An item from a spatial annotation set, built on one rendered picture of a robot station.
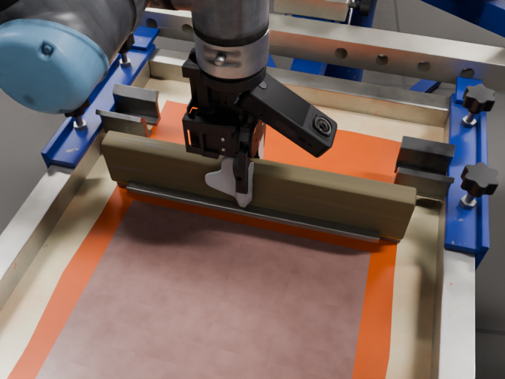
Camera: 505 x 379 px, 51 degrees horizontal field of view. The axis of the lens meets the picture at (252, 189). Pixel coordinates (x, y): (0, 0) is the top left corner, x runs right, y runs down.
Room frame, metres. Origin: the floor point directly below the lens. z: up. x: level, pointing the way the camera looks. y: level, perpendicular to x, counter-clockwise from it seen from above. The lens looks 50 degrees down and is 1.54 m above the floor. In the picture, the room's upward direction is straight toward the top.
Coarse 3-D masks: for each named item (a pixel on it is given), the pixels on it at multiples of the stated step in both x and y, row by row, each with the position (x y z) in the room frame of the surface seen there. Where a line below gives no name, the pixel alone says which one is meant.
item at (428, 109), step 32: (160, 64) 0.75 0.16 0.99; (320, 96) 0.68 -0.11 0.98; (352, 96) 0.66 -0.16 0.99; (384, 96) 0.66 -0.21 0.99; (416, 96) 0.66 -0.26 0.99; (448, 96) 0.66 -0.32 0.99; (448, 128) 0.59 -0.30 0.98; (96, 160) 0.55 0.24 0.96; (32, 192) 0.46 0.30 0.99; (64, 192) 0.47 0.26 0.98; (32, 224) 0.41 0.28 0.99; (0, 256) 0.36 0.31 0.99; (32, 256) 0.38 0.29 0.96; (448, 256) 0.36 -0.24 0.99; (0, 288) 0.32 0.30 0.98; (448, 288) 0.31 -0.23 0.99; (448, 320) 0.27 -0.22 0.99; (448, 352) 0.23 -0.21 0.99
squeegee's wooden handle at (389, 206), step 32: (128, 160) 0.48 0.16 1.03; (160, 160) 0.47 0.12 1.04; (192, 160) 0.46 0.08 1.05; (256, 160) 0.46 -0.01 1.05; (192, 192) 0.46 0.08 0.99; (256, 192) 0.44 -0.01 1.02; (288, 192) 0.42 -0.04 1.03; (320, 192) 0.41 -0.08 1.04; (352, 192) 0.41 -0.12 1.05; (384, 192) 0.41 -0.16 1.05; (416, 192) 0.41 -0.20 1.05; (352, 224) 0.40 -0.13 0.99; (384, 224) 0.39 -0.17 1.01
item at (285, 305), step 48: (288, 144) 0.59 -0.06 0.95; (336, 144) 0.59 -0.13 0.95; (384, 144) 0.59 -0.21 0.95; (288, 240) 0.40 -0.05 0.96; (336, 240) 0.41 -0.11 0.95; (384, 240) 0.41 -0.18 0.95; (240, 288) 0.33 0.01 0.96; (288, 288) 0.33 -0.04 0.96; (336, 288) 0.33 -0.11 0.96; (384, 288) 0.33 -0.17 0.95; (240, 336) 0.27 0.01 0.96; (288, 336) 0.27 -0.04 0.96; (336, 336) 0.27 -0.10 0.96; (384, 336) 0.27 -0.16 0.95
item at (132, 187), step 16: (144, 192) 0.46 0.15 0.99; (160, 192) 0.46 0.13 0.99; (176, 192) 0.46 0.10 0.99; (224, 208) 0.43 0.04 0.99; (240, 208) 0.43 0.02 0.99; (256, 208) 0.43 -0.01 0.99; (288, 224) 0.41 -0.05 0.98; (304, 224) 0.41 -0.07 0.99; (320, 224) 0.41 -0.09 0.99; (336, 224) 0.41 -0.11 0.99; (368, 240) 0.39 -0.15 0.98
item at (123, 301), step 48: (96, 240) 0.41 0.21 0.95; (144, 240) 0.40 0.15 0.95; (192, 240) 0.40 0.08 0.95; (240, 240) 0.40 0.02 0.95; (96, 288) 0.33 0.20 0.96; (144, 288) 0.33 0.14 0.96; (192, 288) 0.33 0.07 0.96; (48, 336) 0.27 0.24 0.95; (96, 336) 0.27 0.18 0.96; (144, 336) 0.27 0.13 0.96; (192, 336) 0.27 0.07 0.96
